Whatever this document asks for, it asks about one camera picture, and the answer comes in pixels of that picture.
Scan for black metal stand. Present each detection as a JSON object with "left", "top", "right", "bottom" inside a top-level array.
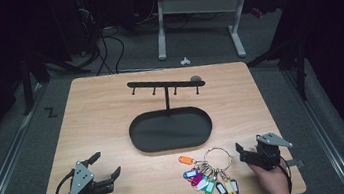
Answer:
[
  {"left": 242, "top": 33, "right": 314, "bottom": 109},
  {"left": 14, "top": 44, "right": 97, "bottom": 118}
]

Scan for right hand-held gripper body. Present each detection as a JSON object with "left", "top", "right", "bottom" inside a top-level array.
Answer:
[{"left": 245, "top": 129, "right": 297, "bottom": 174}]

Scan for black floor cables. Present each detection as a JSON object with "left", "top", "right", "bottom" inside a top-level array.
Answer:
[{"left": 79, "top": 2, "right": 129, "bottom": 79}]

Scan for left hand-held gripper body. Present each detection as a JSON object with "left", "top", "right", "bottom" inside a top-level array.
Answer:
[{"left": 65, "top": 156, "right": 117, "bottom": 194}]

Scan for desk with white metal legs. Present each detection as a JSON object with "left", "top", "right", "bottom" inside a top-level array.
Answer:
[{"left": 150, "top": 0, "right": 300, "bottom": 69}]

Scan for metal key ring with colourful tags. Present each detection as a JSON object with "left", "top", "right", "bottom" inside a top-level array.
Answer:
[{"left": 176, "top": 144, "right": 240, "bottom": 194}]

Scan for black key rack with tray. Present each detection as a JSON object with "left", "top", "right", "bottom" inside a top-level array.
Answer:
[{"left": 122, "top": 71, "right": 217, "bottom": 157}]

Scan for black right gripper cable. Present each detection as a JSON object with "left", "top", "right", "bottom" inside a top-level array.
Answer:
[{"left": 277, "top": 157, "right": 296, "bottom": 194}]

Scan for small white object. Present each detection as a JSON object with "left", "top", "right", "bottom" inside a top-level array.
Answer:
[{"left": 179, "top": 55, "right": 192, "bottom": 68}]

